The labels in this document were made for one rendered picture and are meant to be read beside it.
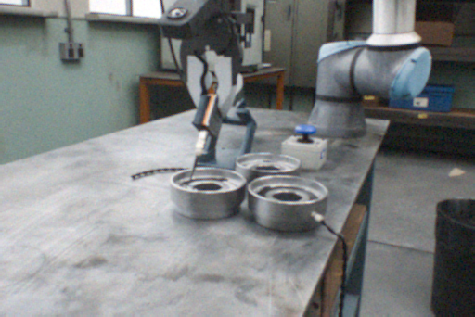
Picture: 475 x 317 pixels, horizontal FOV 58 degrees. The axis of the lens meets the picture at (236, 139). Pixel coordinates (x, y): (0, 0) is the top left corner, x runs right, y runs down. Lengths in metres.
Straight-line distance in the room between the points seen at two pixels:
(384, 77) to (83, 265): 0.74
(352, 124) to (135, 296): 0.79
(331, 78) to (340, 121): 0.11
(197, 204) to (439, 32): 3.59
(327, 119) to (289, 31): 3.45
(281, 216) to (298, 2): 4.03
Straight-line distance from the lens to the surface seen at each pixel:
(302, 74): 4.46
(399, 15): 1.00
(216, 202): 0.55
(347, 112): 1.08
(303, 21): 4.46
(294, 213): 0.53
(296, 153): 0.79
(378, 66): 1.00
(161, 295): 0.42
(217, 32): 0.61
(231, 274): 0.45
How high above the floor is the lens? 1.03
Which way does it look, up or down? 13 degrees down
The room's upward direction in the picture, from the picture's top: 2 degrees clockwise
